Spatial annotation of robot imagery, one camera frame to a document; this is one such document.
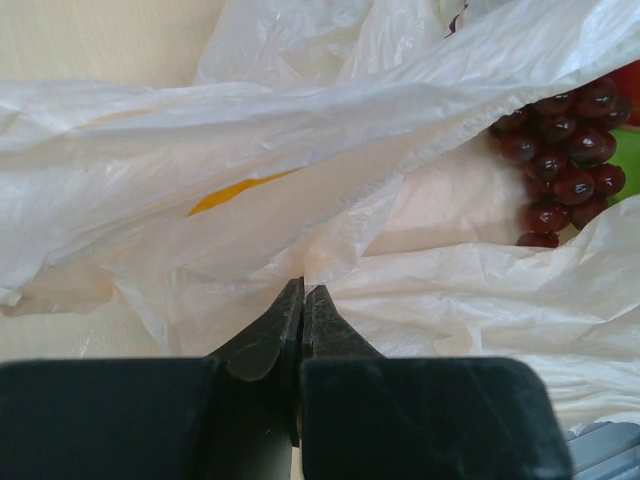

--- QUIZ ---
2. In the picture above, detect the dark red grape bunch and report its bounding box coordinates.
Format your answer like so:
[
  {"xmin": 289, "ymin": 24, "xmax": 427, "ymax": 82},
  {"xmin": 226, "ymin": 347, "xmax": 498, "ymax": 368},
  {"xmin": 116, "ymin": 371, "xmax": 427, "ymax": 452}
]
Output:
[{"xmin": 489, "ymin": 76, "xmax": 632, "ymax": 248}]

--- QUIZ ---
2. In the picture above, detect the orange plastic bag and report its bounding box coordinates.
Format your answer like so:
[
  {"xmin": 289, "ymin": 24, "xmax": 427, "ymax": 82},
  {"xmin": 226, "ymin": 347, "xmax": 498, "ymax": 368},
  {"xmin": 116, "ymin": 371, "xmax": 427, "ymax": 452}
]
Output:
[{"xmin": 1, "ymin": 1, "xmax": 639, "ymax": 430}]

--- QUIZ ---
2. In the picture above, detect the aluminium mounting rail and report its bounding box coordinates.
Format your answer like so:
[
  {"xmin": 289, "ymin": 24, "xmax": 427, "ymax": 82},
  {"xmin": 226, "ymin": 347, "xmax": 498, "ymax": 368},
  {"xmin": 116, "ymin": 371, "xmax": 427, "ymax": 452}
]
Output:
[{"xmin": 564, "ymin": 422, "xmax": 639, "ymax": 480}]

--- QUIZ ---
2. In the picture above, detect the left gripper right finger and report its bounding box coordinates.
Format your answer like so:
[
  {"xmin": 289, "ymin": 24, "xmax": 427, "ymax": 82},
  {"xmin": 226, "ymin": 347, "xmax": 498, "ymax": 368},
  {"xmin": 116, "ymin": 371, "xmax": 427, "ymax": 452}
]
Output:
[{"xmin": 301, "ymin": 285, "xmax": 383, "ymax": 359}]

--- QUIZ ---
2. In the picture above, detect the red dragon fruit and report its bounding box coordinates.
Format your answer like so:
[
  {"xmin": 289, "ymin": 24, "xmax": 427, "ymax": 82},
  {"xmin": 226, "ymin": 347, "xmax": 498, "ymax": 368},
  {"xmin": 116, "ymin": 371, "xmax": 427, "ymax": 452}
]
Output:
[{"xmin": 611, "ymin": 60, "xmax": 640, "ymax": 129}]

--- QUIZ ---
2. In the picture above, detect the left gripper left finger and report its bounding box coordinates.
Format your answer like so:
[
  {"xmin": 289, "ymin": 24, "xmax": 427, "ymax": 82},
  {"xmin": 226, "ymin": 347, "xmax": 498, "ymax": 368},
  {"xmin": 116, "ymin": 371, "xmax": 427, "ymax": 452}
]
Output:
[{"xmin": 209, "ymin": 277, "xmax": 303, "ymax": 383}]

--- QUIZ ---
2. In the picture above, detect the green pear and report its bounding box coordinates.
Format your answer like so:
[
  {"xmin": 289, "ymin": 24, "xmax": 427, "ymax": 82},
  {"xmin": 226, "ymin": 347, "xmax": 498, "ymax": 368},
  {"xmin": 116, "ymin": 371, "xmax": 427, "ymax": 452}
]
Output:
[{"xmin": 608, "ymin": 129, "xmax": 640, "ymax": 206}]

